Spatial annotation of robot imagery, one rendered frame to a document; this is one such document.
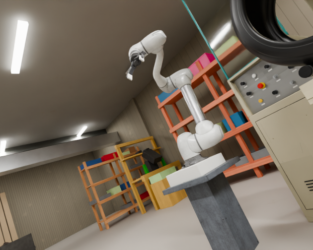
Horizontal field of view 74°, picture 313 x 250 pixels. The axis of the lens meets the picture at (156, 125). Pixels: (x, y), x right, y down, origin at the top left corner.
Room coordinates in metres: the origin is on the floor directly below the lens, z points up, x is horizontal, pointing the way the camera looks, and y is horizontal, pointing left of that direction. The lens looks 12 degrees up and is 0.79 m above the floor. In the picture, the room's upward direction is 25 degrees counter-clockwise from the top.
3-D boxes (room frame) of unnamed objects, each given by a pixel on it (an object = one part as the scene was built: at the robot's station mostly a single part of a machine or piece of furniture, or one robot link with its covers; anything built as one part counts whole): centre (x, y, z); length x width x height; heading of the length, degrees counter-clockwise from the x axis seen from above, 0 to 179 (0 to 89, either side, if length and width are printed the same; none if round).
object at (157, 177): (6.00, 0.41, 1.01); 1.57 x 1.40 x 2.03; 135
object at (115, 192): (6.96, 1.89, 1.04); 2.30 x 0.63 x 2.08; 135
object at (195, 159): (1.78, -0.15, 0.77); 0.22 x 0.18 x 0.06; 131
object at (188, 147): (1.79, -0.17, 0.91); 0.18 x 0.16 x 0.22; 73
